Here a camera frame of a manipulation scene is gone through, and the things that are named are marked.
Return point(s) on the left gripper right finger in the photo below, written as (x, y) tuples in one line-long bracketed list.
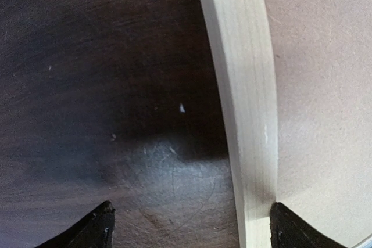
[(288, 230)]

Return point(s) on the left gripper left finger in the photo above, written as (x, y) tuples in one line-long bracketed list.
[(94, 230)]

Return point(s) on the brown backing board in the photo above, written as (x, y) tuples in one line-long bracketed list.
[(322, 52)]

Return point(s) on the light wooden picture frame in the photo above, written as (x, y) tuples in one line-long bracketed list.
[(240, 42)]

